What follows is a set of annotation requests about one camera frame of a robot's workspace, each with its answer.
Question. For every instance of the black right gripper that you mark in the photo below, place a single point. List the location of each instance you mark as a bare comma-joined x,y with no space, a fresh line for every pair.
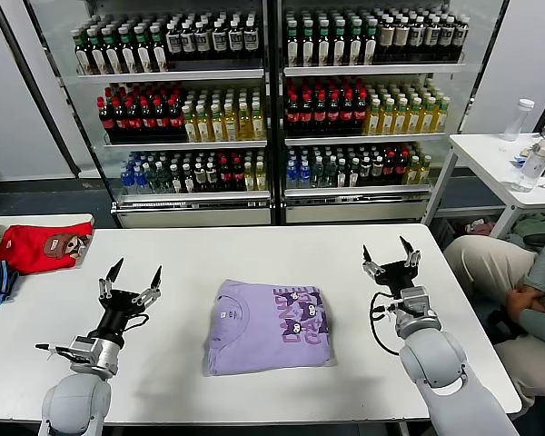
399,274

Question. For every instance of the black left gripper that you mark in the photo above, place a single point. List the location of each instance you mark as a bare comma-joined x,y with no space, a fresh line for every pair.
118,313

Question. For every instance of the purple t-shirt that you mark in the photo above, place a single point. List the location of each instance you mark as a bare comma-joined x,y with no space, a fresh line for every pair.
254,336

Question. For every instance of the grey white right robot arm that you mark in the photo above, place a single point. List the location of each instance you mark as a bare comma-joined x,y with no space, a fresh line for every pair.
436,363

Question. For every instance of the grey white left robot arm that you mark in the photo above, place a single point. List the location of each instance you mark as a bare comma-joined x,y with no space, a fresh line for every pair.
72,404

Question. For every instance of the green clothes pile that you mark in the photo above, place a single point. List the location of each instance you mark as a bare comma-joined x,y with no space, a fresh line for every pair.
538,227

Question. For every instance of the person right hand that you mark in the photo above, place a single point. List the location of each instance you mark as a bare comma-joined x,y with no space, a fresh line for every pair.
524,297

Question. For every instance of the person left hand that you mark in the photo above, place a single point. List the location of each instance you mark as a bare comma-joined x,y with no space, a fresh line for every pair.
535,310

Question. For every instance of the dark plastic crate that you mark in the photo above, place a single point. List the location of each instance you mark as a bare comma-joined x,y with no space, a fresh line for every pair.
447,231

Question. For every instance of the glass beverage display cooler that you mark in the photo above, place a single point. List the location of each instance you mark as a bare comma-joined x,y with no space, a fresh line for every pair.
354,213
195,217

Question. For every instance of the white metal cooler shelf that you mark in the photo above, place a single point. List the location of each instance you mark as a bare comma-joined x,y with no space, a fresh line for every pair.
195,195
359,191
172,75
186,145
368,140
372,69

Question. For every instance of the red cloth heap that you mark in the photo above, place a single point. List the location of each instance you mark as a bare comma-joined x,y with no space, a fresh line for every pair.
479,227

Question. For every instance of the red cap cola bottle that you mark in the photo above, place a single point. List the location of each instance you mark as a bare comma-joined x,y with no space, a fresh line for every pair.
389,169
319,113
305,113
332,113
225,177
176,120
359,113
292,113
133,120
162,120
147,120
106,120
346,113
237,177
119,120
401,168

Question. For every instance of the green cap dark tea bottle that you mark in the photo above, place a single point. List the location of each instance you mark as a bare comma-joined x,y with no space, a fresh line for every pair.
188,178
323,47
308,47
292,47
370,47
353,174
145,52
355,47
129,53
114,53
339,47
176,179
99,54
160,52
84,54
341,175

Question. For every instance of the red cartoon print t-shirt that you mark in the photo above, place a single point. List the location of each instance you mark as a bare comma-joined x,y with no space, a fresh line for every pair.
28,252

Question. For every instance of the blue label water bottle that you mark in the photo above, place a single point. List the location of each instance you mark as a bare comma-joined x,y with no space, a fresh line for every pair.
291,175
304,175
140,179
127,179

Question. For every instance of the small white table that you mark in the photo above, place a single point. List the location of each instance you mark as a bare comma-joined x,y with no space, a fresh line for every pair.
41,220

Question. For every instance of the black chair seat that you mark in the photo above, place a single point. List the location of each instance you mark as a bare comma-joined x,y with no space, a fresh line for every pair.
504,324

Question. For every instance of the white side table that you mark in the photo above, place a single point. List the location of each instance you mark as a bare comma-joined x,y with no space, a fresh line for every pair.
490,154

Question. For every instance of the small blue item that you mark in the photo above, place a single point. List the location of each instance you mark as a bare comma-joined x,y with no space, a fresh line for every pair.
519,158

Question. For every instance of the person left leg beige trousers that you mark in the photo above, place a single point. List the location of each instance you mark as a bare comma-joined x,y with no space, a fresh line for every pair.
536,363

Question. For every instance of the clear bottle white cap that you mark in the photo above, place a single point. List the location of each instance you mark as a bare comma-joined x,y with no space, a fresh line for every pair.
518,122

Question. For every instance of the dark bottle beige label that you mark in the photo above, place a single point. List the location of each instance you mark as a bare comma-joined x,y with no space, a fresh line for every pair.
385,38
401,38

